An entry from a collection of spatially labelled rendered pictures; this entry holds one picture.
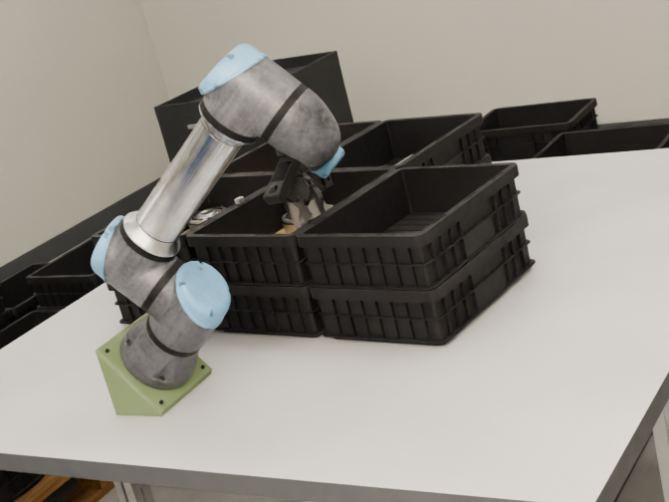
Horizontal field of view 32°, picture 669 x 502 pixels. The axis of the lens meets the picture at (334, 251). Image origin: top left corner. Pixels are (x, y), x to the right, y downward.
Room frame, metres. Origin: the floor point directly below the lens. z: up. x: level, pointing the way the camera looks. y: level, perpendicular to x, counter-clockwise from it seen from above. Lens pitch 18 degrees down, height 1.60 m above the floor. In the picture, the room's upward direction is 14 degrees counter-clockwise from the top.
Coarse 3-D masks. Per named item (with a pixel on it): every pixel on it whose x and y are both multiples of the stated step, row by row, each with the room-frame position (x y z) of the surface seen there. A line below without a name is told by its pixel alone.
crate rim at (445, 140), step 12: (396, 120) 2.95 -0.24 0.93; (408, 120) 2.92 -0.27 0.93; (420, 120) 2.90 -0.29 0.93; (468, 120) 2.76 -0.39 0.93; (480, 120) 2.77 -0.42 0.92; (456, 132) 2.68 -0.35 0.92; (468, 132) 2.72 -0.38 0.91; (348, 144) 2.83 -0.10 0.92; (432, 144) 2.61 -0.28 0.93; (444, 144) 2.64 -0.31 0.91; (420, 156) 2.56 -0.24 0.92; (432, 156) 2.59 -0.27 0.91; (336, 168) 2.61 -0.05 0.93; (348, 168) 2.58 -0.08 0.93; (360, 168) 2.56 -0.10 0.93; (396, 168) 2.50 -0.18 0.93
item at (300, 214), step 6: (294, 204) 2.42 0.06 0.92; (300, 204) 2.43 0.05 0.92; (294, 210) 2.42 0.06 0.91; (300, 210) 2.42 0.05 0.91; (306, 210) 2.45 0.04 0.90; (294, 216) 2.43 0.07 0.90; (300, 216) 2.42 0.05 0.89; (306, 216) 2.45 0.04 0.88; (294, 222) 2.43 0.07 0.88; (300, 222) 2.42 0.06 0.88; (306, 222) 2.45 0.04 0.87
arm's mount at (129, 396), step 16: (96, 352) 2.08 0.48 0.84; (112, 352) 2.09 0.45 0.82; (112, 368) 2.06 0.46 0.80; (208, 368) 2.16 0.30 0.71; (112, 384) 2.07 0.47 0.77; (128, 384) 2.05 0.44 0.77; (144, 384) 2.05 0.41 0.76; (192, 384) 2.10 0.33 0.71; (112, 400) 2.07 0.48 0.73; (128, 400) 2.05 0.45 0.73; (144, 400) 2.03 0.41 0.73; (160, 400) 2.03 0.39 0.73; (176, 400) 2.06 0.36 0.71
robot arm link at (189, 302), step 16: (176, 272) 2.03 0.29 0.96; (192, 272) 2.03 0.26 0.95; (208, 272) 2.06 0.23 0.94; (160, 288) 2.01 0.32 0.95; (176, 288) 2.00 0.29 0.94; (192, 288) 2.00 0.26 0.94; (208, 288) 2.02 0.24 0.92; (224, 288) 2.05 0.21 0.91; (144, 304) 2.02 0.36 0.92; (160, 304) 2.01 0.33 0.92; (176, 304) 2.00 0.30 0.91; (192, 304) 1.98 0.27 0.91; (208, 304) 1.99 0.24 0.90; (224, 304) 2.02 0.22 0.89; (160, 320) 2.02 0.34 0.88; (176, 320) 2.00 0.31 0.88; (192, 320) 1.99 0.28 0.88; (208, 320) 1.99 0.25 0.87; (160, 336) 2.03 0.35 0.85; (176, 336) 2.01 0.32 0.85; (192, 336) 2.01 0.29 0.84; (208, 336) 2.04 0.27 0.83; (192, 352) 2.04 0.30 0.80
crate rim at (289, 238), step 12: (372, 168) 2.53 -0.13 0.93; (384, 168) 2.50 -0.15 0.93; (264, 192) 2.57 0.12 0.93; (240, 204) 2.51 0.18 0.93; (336, 204) 2.32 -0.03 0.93; (204, 228) 2.41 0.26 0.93; (300, 228) 2.22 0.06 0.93; (192, 240) 2.36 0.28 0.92; (204, 240) 2.33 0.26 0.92; (216, 240) 2.31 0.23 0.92; (228, 240) 2.29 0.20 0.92; (240, 240) 2.27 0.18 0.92; (252, 240) 2.25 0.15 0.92; (264, 240) 2.23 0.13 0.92; (276, 240) 2.21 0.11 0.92; (288, 240) 2.19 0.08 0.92
